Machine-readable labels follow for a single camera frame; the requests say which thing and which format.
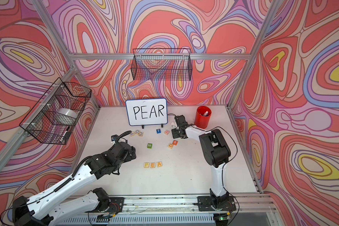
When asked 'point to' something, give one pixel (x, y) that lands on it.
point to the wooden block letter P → (146, 165)
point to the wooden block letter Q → (170, 145)
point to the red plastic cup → (201, 121)
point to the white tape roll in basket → (68, 112)
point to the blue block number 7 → (158, 131)
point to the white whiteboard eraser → (173, 125)
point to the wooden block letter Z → (166, 132)
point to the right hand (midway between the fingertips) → (179, 135)
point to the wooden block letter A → (159, 164)
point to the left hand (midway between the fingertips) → (130, 152)
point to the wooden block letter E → (152, 165)
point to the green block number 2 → (149, 146)
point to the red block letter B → (174, 142)
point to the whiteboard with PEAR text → (148, 111)
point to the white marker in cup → (205, 113)
